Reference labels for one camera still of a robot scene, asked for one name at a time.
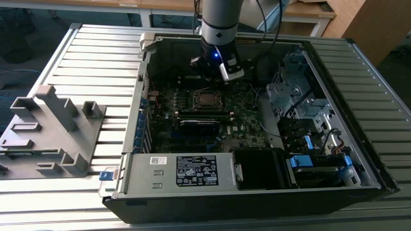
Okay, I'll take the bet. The silver CPU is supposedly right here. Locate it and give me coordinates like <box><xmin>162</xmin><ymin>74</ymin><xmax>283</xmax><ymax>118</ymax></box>
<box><xmin>197</xmin><ymin>92</ymin><xmax>219</xmax><ymax>107</ymax></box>

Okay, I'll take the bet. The black RAM slot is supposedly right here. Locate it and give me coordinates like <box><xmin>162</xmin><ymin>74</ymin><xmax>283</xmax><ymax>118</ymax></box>
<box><xmin>178</xmin><ymin>115</ymin><xmax>233</xmax><ymax>121</ymax></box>
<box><xmin>178</xmin><ymin>110</ymin><xmax>230</xmax><ymax>116</ymax></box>

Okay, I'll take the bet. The beige case latch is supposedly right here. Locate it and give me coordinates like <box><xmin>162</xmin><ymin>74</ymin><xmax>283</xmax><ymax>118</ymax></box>
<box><xmin>138</xmin><ymin>32</ymin><xmax>160</xmax><ymax>58</ymax></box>

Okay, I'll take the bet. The silver metal drive cage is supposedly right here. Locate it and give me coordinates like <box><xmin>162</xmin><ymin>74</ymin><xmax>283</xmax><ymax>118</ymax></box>
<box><xmin>266</xmin><ymin>51</ymin><xmax>337</xmax><ymax>135</ymax></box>

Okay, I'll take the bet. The green motherboard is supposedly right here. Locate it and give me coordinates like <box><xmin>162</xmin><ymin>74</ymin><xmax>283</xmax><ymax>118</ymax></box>
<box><xmin>147</xmin><ymin>81</ymin><xmax>274</xmax><ymax>154</ymax></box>

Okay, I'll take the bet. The small black graphics card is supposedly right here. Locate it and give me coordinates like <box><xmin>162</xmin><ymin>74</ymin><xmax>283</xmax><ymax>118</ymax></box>
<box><xmin>179</xmin><ymin>119</ymin><xmax>222</xmax><ymax>138</ymax></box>

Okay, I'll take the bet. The brown chipset heatsink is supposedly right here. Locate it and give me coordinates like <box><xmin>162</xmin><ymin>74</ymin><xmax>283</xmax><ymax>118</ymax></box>
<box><xmin>222</xmin><ymin>139</ymin><xmax>241</xmax><ymax>153</ymax></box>

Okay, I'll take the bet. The wooden cabinet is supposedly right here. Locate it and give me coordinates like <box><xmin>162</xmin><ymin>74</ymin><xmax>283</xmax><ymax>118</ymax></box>
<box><xmin>322</xmin><ymin>0</ymin><xmax>411</xmax><ymax>67</ymax></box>

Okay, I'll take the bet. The grey plastic parts rack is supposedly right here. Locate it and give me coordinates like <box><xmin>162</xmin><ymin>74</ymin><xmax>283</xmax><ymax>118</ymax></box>
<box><xmin>0</xmin><ymin>84</ymin><xmax>107</xmax><ymax>180</ymax></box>

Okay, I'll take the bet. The wide blue drive latch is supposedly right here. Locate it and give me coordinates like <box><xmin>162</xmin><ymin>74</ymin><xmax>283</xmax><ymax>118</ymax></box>
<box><xmin>289</xmin><ymin>155</ymin><xmax>313</xmax><ymax>168</ymax></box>

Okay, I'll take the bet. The silver power supply unit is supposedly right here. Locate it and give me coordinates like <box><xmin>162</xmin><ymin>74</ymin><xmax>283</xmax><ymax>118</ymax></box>
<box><xmin>114</xmin><ymin>152</ymin><xmax>242</xmax><ymax>193</ymax></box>

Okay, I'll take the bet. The black hard disk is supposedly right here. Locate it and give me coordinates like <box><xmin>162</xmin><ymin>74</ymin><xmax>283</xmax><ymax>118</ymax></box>
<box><xmin>293</xmin><ymin>167</ymin><xmax>342</xmax><ymax>189</ymax></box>

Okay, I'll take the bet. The tall blue drive clip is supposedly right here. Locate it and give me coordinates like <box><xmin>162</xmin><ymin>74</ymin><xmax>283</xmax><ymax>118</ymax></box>
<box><xmin>343</xmin><ymin>155</ymin><xmax>355</xmax><ymax>180</ymax></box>

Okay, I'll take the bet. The black open PC case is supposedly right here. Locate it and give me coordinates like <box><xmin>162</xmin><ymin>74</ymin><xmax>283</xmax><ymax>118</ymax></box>
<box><xmin>98</xmin><ymin>32</ymin><xmax>402</xmax><ymax>224</ymax></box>

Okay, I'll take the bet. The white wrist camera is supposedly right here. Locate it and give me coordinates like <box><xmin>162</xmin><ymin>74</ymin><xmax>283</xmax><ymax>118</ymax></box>
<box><xmin>219</xmin><ymin>56</ymin><xmax>246</xmax><ymax>81</ymax></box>

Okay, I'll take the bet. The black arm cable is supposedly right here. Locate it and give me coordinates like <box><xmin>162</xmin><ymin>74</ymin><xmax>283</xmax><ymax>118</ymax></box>
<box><xmin>255</xmin><ymin>0</ymin><xmax>270</xmax><ymax>44</ymax></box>
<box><xmin>243</xmin><ymin>0</ymin><xmax>285</xmax><ymax>69</ymax></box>

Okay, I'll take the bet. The grey plastic cable guide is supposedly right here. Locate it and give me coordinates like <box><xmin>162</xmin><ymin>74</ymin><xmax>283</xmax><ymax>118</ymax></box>
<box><xmin>255</xmin><ymin>96</ymin><xmax>283</xmax><ymax>149</ymax></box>

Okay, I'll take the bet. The wooden desk white frame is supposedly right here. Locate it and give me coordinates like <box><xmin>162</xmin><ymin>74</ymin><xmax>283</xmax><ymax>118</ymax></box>
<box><xmin>0</xmin><ymin>0</ymin><xmax>338</xmax><ymax>37</ymax></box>

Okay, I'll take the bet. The black drive wire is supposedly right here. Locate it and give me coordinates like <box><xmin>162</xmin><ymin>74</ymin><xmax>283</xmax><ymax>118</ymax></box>
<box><xmin>323</xmin><ymin>128</ymin><xmax>342</xmax><ymax>154</ymax></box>

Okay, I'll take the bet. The blue floor cable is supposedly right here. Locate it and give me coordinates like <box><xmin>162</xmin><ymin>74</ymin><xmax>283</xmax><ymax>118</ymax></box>
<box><xmin>0</xmin><ymin>68</ymin><xmax>42</xmax><ymax>76</ymax></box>

